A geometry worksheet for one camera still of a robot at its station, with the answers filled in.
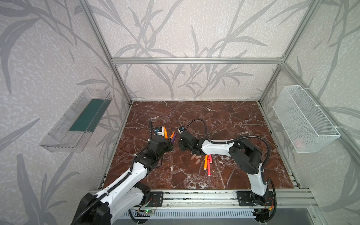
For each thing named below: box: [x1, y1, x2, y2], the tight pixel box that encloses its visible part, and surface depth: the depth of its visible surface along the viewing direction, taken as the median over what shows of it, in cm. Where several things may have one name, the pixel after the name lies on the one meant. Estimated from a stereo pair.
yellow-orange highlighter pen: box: [203, 154, 209, 171], surface depth 88 cm
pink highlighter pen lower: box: [207, 157, 211, 177], surface depth 85 cm
